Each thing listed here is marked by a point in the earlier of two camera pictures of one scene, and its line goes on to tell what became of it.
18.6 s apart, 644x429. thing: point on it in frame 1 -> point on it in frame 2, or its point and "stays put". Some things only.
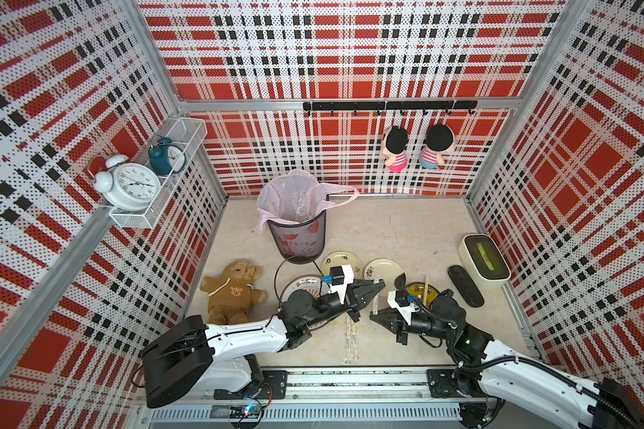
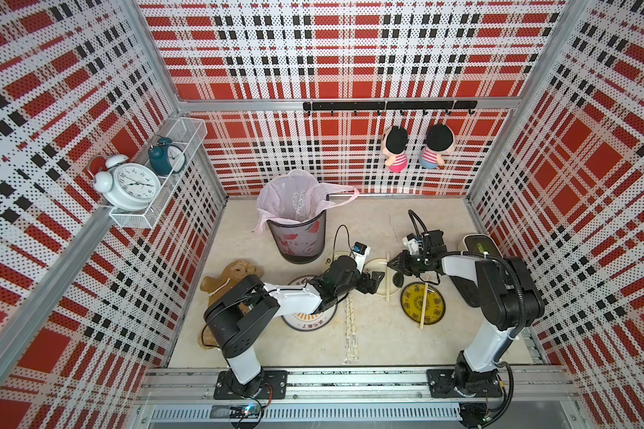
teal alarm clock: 165,158 stays put
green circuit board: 246,411 stays put
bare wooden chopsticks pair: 426,290 stays put
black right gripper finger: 390,318 -> 402,263
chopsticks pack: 351,340 stays put
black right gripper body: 421,323 -> 419,263
